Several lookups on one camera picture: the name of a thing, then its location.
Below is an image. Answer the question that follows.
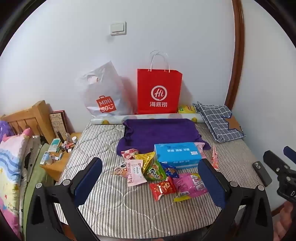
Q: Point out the blue checked folded cloth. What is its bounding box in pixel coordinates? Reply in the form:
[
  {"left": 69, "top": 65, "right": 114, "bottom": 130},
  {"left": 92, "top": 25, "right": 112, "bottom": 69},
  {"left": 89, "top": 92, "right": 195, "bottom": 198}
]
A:
[{"left": 193, "top": 101, "right": 246, "bottom": 142}]

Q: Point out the colourful cartoon-print pillow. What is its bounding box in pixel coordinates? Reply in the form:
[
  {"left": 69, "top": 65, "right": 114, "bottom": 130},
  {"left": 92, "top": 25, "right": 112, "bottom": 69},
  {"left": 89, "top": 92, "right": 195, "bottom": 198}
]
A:
[{"left": 0, "top": 128, "right": 33, "bottom": 237}]

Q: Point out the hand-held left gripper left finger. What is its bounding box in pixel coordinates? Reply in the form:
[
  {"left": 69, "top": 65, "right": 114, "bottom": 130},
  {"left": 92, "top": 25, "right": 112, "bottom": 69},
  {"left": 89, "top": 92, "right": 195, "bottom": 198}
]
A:
[{"left": 26, "top": 157, "right": 103, "bottom": 241}]

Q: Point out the wooden headboard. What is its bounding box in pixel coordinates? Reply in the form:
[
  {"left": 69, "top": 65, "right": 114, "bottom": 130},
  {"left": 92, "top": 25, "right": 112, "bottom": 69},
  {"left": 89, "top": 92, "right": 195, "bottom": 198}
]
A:
[{"left": 0, "top": 100, "right": 56, "bottom": 144}]

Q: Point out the white plastic shopping bag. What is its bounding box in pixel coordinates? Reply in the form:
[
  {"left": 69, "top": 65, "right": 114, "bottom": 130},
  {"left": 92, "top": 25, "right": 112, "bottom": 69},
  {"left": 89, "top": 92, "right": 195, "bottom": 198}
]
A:
[{"left": 75, "top": 61, "right": 134, "bottom": 117}]

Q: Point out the green bed sheet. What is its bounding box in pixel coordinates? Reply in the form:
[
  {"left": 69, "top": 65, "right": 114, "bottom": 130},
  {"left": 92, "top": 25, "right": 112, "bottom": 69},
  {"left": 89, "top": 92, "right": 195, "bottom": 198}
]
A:
[{"left": 22, "top": 142, "right": 56, "bottom": 232}]

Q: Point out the grey striped bed mattress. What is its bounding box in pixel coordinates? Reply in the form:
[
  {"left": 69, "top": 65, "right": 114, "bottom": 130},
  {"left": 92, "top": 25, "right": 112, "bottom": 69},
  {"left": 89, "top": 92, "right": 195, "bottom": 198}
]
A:
[{"left": 54, "top": 120, "right": 266, "bottom": 239}]

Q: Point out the purple plush toy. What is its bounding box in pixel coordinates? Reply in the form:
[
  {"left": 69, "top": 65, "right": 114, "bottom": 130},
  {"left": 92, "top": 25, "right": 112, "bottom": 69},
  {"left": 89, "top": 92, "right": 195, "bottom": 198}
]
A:
[{"left": 0, "top": 120, "right": 14, "bottom": 142}]

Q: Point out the patterned cardboard box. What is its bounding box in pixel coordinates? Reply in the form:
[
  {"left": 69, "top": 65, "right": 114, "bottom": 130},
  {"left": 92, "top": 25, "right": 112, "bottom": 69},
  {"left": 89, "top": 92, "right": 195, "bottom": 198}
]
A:
[{"left": 49, "top": 110, "right": 69, "bottom": 139}]

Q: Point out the person's right hand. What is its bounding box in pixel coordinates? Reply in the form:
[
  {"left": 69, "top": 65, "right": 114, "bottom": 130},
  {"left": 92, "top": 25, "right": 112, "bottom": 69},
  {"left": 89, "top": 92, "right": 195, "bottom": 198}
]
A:
[{"left": 270, "top": 204, "right": 296, "bottom": 241}]

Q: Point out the small pink packet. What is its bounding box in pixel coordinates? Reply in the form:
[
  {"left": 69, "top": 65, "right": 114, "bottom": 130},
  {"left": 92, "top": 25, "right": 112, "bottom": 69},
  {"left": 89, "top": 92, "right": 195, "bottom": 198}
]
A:
[{"left": 195, "top": 142, "right": 206, "bottom": 158}]

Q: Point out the black white printed pillow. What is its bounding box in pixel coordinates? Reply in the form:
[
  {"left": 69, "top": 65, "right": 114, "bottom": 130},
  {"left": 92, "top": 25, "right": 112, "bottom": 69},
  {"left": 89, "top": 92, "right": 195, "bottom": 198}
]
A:
[{"left": 24, "top": 136, "right": 48, "bottom": 183}]

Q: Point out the yellow snack packet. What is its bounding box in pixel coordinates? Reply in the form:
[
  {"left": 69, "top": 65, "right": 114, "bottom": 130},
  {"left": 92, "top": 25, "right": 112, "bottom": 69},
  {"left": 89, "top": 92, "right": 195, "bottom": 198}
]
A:
[{"left": 134, "top": 152, "right": 156, "bottom": 174}]

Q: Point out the mushroom-print snack packet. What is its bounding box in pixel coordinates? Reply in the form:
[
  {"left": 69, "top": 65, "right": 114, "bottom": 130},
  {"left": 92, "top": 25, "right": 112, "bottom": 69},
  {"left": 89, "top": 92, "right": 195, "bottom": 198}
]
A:
[{"left": 112, "top": 161, "right": 129, "bottom": 178}]

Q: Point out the large pink chip bag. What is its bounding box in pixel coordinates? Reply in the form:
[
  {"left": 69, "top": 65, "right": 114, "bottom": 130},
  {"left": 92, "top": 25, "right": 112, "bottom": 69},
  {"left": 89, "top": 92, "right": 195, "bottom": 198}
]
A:
[{"left": 172, "top": 173, "right": 208, "bottom": 202}]

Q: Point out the dark smartphone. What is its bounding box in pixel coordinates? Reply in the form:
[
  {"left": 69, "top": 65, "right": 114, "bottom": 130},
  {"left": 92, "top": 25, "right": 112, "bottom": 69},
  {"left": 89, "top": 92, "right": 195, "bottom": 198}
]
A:
[{"left": 252, "top": 161, "right": 273, "bottom": 187}]

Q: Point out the green snack packet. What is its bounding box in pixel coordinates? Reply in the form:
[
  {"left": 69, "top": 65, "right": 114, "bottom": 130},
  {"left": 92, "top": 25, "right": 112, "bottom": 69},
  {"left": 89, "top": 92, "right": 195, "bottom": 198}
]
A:
[{"left": 144, "top": 161, "right": 168, "bottom": 181}]

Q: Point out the blue tissue pack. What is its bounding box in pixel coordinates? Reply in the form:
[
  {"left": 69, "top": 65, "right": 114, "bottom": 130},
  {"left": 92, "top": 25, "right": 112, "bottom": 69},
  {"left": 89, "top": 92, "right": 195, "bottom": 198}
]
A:
[{"left": 154, "top": 143, "right": 203, "bottom": 169}]

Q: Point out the pink white snack packet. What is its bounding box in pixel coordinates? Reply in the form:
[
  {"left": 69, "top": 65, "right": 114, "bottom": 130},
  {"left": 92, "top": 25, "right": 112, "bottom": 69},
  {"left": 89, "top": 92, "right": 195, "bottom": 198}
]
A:
[{"left": 126, "top": 160, "right": 147, "bottom": 187}]

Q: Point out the rolled duck-print mat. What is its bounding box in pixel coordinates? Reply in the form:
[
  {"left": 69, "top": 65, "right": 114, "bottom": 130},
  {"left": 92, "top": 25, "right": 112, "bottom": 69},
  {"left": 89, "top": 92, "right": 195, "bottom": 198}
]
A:
[{"left": 91, "top": 113, "right": 206, "bottom": 126}]

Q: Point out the red snack packet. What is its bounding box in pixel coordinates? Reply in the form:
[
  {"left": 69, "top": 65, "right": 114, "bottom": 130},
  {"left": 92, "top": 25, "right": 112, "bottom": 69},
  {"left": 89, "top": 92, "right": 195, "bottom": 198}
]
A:
[{"left": 149, "top": 177, "right": 177, "bottom": 202}]

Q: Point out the strawberry-print snack packet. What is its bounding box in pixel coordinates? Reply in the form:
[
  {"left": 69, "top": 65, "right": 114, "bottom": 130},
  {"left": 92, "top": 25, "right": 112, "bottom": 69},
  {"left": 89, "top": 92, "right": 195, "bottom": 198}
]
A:
[{"left": 121, "top": 148, "right": 139, "bottom": 160}]

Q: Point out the red paper shopping bag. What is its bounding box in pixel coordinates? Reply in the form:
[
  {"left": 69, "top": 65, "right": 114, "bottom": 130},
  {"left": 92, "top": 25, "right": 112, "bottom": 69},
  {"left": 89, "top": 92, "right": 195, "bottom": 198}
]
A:
[{"left": 137, "top": 50, "right": 183, "bottom": 114}]

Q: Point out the thin pink stick packet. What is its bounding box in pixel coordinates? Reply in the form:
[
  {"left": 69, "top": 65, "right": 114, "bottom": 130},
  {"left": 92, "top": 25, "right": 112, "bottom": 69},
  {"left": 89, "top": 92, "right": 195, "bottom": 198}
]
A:
[{"left": 211, "top": 146, "right": 220, "bottom": 171}]

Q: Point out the blue snack packet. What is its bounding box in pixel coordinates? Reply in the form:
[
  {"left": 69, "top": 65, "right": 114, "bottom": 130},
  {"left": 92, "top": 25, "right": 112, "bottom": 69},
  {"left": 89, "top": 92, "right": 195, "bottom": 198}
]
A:
[{"left": 161, "top": 163, "right": 179, "bottom": 179}]

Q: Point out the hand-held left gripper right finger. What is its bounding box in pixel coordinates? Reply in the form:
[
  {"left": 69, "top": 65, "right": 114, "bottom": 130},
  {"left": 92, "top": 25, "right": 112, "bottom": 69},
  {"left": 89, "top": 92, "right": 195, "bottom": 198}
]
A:
[{"left": 198, "top": 158, "right": 273, "bottom": 241}]

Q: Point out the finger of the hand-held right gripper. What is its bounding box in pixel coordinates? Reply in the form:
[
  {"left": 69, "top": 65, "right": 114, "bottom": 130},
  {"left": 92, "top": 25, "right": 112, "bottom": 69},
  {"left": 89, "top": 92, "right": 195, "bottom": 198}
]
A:
[
  {"left": 263, "top": 150, "right": 296, "bottom": 179},
  {"left": 283, "top": 146, "right": 296, "bottom": 164}
]

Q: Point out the white wall light switch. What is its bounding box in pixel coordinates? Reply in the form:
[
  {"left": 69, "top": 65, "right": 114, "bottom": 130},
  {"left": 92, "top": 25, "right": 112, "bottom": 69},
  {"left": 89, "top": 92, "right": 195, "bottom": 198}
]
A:
[{"left": 110, "top": 21, "right": 127, "bottom": 36}]

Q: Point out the purple towel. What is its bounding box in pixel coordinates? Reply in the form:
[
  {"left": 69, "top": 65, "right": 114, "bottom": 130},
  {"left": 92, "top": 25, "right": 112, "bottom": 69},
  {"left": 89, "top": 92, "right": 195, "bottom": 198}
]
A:
[{"left": 116, "top": 119, "right": 211, "bottom": 157}]

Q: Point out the cluster of cosmetic bottles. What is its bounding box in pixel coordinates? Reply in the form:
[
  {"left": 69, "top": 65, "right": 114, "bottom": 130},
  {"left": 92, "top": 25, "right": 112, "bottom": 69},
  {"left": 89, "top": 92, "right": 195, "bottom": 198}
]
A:
[{"left": 42, "top": 131, "right": 78, "bottom": 166}]

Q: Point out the yellow green packet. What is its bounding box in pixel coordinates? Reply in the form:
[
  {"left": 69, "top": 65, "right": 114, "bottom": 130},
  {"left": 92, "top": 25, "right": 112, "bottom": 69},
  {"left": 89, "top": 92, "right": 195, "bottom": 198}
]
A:
[{"left": 178, "top": 105, "right": 197, "bottom": 114}]

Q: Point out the brown wooden door frame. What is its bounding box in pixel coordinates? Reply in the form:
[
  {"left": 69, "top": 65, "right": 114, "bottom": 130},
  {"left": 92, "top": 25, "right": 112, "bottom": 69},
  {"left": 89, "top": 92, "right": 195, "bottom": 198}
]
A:
[{"left": 223, "top": 0, "right": 245, "bottom": 112}]

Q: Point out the wooden nightstand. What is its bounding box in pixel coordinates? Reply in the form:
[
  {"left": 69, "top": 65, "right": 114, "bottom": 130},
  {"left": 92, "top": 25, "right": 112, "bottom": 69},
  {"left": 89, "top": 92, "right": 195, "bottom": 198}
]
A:
[{"left": 39, "top": 132, "right": 82, "bottom": 181}]

